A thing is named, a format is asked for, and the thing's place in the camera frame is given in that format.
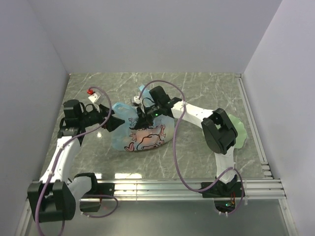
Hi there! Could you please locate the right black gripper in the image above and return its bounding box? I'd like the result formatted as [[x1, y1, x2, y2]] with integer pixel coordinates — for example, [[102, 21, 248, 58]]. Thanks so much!
[[135, 103, 162, 130]]

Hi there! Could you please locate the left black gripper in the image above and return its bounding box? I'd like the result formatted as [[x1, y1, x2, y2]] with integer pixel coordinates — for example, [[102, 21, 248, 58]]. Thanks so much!
[[79, 103, 125, 132]]

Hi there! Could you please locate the light blue plastic bag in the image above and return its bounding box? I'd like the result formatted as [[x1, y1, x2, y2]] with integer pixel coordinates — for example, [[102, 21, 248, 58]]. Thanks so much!
[[110, 85, 177, 152]]

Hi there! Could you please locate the green leaf-shaped plate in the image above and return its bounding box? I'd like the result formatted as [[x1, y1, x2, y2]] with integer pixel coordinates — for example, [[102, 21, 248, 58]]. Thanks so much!
[[228, 114, 248, 149]]

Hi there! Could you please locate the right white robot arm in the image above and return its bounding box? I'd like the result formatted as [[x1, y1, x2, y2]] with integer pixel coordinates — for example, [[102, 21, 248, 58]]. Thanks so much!
[[131, 86, 238, 196]]

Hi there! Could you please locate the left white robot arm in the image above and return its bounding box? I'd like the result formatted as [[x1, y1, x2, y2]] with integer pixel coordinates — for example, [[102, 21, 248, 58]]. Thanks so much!
[[28, 99, 125, 223]]

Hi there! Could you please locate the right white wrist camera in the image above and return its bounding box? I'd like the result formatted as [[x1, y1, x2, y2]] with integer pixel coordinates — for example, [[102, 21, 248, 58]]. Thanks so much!
[[131, 96, 144, 111]]

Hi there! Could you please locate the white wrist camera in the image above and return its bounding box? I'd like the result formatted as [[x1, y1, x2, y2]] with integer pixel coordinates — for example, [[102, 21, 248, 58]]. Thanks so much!
[[87, 89, 104, 112], [131, 96, 144, 111]]

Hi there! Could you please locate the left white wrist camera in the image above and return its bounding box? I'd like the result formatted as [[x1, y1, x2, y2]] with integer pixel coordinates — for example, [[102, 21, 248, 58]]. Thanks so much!
[[87, 89, 104, 112]]

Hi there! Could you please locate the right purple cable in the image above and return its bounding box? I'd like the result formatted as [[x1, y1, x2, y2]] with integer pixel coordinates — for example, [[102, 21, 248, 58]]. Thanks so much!
[[137, 80, 246, 217]]

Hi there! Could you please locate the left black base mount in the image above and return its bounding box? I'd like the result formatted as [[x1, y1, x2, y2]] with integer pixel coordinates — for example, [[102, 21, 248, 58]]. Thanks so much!
[[79, 182, 115, 213]]

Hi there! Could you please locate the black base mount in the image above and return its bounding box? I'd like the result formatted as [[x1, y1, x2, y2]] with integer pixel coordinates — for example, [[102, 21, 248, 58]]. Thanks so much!
[[201, 175, 245, 216], [79, 182, 115, 213]]

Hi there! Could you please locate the aluminium front rail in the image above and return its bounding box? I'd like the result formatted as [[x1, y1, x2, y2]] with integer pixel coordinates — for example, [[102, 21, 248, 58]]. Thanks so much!
[[99, 179, 286, 201]]

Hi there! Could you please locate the aluminium rail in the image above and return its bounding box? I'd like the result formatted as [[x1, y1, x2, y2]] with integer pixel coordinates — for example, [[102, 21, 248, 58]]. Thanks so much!
[[99, 179, 286, 201], [235, 74, 274, 179]]

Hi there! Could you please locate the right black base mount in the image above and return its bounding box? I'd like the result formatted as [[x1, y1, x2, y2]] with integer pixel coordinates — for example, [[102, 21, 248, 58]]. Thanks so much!
[[201, 175, 245, 216]]

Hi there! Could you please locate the aluminium right side rail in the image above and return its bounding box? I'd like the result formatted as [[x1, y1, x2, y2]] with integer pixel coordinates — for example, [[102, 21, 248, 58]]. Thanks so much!
[[235, 74, 274, 179]]

